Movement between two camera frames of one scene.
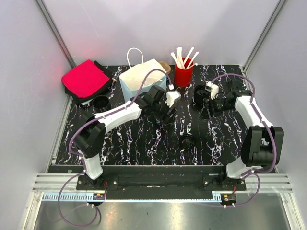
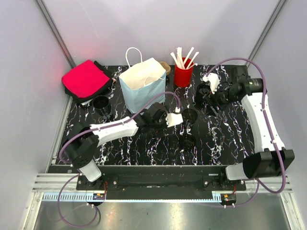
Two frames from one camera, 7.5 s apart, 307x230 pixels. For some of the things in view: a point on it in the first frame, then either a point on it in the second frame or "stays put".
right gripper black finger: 205,114 -> 214,107
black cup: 187,142 stays put
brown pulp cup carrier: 166,66 stays put
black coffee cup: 186,142 stays put
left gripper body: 161,109 -> 158,127
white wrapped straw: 188,56 stays put
